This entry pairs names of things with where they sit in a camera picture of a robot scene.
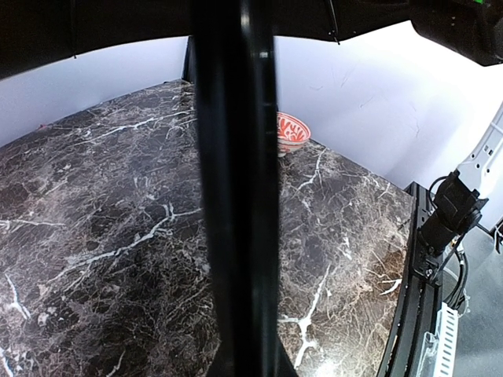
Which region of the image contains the black front frame rail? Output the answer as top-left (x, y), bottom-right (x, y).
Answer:
top-left (377, 182), bottom-right (441, 376)

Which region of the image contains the grey slotted cable duct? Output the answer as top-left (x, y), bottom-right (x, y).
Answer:
top-left (433, 302), bottom-right (459, 377)

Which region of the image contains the mint green folding umbrella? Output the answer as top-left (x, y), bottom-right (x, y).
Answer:
top-left (1, 1), bottom-right (411, 376)

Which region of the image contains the red white patterned bowl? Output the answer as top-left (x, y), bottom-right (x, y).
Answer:
top-left (277, 112), bottom-right (311, 157)

